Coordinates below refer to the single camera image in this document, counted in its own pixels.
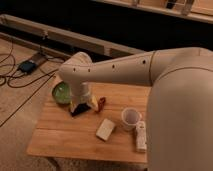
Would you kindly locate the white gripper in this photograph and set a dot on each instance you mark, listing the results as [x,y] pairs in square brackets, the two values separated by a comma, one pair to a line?
[80,94]

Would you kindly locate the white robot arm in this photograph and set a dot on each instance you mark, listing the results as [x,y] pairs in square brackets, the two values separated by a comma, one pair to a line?
[179,120]

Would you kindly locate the white ceramic cup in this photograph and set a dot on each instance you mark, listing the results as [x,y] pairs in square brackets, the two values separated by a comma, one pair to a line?
[130,117]

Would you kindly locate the black rectangular block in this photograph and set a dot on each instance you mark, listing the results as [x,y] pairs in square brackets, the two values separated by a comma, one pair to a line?
[81,108]

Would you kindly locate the green bowl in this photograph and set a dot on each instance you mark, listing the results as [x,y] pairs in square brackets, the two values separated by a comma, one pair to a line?
[61,93]

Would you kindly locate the yellow small object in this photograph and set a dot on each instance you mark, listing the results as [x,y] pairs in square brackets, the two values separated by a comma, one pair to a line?
[94,103]

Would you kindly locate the red small object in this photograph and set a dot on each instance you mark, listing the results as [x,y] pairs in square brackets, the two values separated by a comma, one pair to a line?
[101,103]

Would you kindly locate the black power adapter box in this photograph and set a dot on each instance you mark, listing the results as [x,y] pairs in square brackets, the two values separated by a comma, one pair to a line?
[27,67]

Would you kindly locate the white remote control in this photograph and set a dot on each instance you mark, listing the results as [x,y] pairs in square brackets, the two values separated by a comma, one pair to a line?
[141,136]

